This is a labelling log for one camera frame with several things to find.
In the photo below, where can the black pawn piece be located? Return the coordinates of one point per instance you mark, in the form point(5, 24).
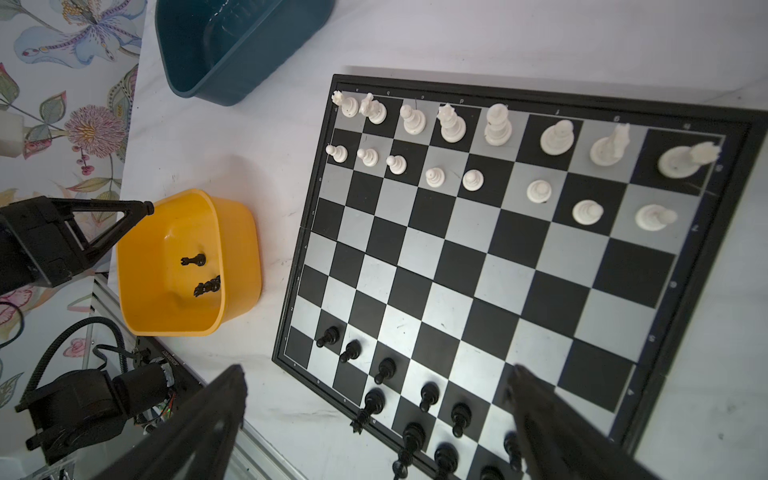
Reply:
point(198, 260)

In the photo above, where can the black and silver chessboard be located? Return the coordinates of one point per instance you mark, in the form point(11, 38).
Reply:
point(408, 306)

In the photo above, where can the yellow plastic tray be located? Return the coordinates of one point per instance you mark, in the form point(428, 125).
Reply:
point(189, 267)

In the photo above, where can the black knight piece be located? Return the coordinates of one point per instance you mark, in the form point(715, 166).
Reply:
point(212, 285)

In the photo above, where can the white king piece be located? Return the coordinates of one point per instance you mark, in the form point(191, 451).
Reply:
point(498, 129)

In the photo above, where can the white queen piece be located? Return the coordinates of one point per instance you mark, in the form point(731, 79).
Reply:
point(452, 126)

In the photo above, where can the white knight piece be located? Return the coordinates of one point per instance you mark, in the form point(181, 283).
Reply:
point(609, 150)
point(372, 109)

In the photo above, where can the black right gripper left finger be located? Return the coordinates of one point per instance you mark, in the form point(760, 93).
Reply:
point(197, 442)

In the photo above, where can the white rook piece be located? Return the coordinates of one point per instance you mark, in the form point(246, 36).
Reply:
point(347, 105)
point(683, 161)

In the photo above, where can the white bishop piece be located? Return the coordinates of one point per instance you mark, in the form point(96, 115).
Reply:
point(414, 120)
point(558, 138)

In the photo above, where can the white bishop piece right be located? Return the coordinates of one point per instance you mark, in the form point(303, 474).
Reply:
point(558, 138)

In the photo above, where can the teal plastic tray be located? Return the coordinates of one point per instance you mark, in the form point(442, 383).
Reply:
point(220, 51)

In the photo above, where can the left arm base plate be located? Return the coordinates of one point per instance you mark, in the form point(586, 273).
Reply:
point(85, 407)

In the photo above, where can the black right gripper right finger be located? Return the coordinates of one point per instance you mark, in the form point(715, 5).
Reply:
point(557, 442)

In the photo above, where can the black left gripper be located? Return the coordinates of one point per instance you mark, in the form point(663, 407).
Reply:
point(43, 244)

